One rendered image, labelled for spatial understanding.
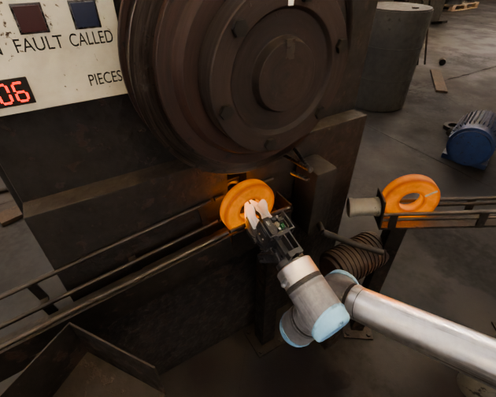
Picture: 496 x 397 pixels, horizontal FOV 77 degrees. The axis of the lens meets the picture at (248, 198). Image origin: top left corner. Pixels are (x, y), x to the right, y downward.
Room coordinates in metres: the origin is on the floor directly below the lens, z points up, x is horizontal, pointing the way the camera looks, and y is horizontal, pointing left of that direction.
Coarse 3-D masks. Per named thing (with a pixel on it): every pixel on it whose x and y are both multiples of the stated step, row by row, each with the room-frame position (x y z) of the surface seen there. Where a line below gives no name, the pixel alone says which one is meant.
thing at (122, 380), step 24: (72, 336) 0.32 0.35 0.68; (96, 336) 0.30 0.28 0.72; (48, 360) 0.27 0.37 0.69; (72, 360) 0.29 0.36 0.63; (96, 360) 0.30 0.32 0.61; (120, 360) 0.28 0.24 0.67; (24, 384) 0.22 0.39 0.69; (48, 384) 0.25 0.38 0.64; (72, 384) 0.26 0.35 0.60; (96, 384) 0.26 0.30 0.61; (120, 384) 0.26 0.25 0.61; (144, 384) 0.26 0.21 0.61
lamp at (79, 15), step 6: (72, 6) 0.59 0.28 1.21; (78, 6) 0.59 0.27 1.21; (84, 6) 0.60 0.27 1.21; (90, 6) 0.60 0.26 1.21; (72, 12) 0.59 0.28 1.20; (78, 12) 0.59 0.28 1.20; (84, 12) 0.59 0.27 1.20; (90, 12) 0.60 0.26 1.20; (78, 18) 0.59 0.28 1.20; (84, 18) 0.59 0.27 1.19; (90, 18) 0.60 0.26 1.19; (96, 18) 0.60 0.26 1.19; (78, 24) 0.59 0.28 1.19; (84, 24) 0.59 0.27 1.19; (90, 24) 0.60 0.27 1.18; (96, 24) 0.60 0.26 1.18
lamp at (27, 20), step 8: (16, 8) 0.55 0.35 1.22; (24, 8) 0.55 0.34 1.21; (32, 8) 0.56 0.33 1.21; (16, 16) 0.54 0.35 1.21; (24, 16) 0.55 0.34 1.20; (32, 16) 0.56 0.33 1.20; (40, 16) 0.56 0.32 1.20; (24, 24) 0.55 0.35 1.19; (32, 24) 0.55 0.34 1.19; (40, 24) 0.56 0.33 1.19; (24, 32) 0.55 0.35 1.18
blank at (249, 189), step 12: (252, 180) 0.67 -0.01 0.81; (228, 192) 0.64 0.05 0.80; (240, 192) 0.62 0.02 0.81; (252, 192) 0.64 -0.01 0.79; (264, 192) 0.66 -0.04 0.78; (228, 204) 0.61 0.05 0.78; (240, 204) 0.62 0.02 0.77; (228, 216) 0.60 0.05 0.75; (240, 216) 0.63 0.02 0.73; (228, 228) 0.61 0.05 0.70
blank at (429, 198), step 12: (396, 180) 0.74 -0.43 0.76; (408, 180) 0.71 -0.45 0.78; (420, 180) 0.71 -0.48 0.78; (432, 180) 0.73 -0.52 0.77; (384, 192) 0.73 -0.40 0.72; (396, 192) 0.71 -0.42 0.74; (408, 192) 0.71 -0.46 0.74; (420, 192) 0.71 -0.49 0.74; (432, 192) 0.71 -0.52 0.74; (396, 204) 0.71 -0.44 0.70; (408, 204) 0.74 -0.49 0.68; (420, 204) 0.71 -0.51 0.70; (432, 204) 0.70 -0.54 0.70; (408, 216) 0.71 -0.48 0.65; (420, 216) 0.71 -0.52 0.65
